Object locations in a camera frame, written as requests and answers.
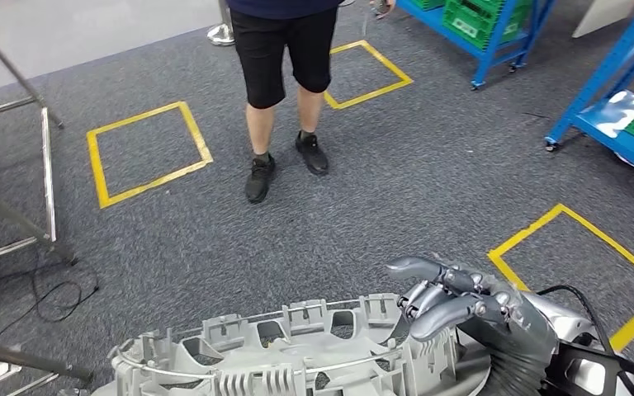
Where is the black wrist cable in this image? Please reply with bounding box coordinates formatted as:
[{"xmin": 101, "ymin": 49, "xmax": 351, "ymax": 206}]
[{"xmin": 535, "ymin": 284, "xmax": 616, "ymax": 356}]

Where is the person's left hand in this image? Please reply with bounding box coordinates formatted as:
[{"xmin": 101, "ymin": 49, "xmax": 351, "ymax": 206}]
[{"xmin": 368, "ymin": 0, "xmax": 397, "ymax": 20}]

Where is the yellow floor tape square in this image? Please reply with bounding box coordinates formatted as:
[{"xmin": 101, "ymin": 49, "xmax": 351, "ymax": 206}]
[
  {"xmin": 86, "ymin": 101, "xmax": 214, "ymax": 210},
  {"xmin": 323, "ymin": 39, "xmax": 414, "ymax": 111},
  {"xmin": 487, "ymin": 203, "xmax": 634, "ymax": 354}
]

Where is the person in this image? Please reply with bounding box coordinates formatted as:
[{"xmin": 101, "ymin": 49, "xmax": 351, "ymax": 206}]
[{"xmin": 226, "ymin": 0, "xmax": 397, "ymax": 205}]

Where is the stainless steel table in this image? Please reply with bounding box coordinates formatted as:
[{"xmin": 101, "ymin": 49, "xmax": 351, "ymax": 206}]
[{"xmin": 0, "ymin": 0, "xmax": 95, "ymax": 396}]

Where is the chrome stanchion base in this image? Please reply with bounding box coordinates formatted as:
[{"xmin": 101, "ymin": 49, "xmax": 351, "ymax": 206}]
[{"xmin": 207, "ymin": 0, "xmax": 236, "ymax": 48}]

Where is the black floor cable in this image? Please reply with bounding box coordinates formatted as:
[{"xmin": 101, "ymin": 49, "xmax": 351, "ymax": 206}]
[{"xmin": 0, "ymin": 257, "xmax": 101, "ymax": 342}]

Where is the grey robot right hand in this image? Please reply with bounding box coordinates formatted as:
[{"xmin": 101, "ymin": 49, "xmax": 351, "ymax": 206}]
[{"xmin": 385, "ymin": 257, "xmax": 561, "ymax": 396}]

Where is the silver plastic wheel hubcap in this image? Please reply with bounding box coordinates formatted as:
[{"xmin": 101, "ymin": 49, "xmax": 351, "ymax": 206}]
[{"xmin": 89, "ymin": 293, "xmax": 493, "ymax": 396}]

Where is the white desk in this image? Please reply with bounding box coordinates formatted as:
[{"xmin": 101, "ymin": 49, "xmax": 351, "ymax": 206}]
[{"xmin": 570, "ymin": 0, "xmax": 634, "ymax": 40}]

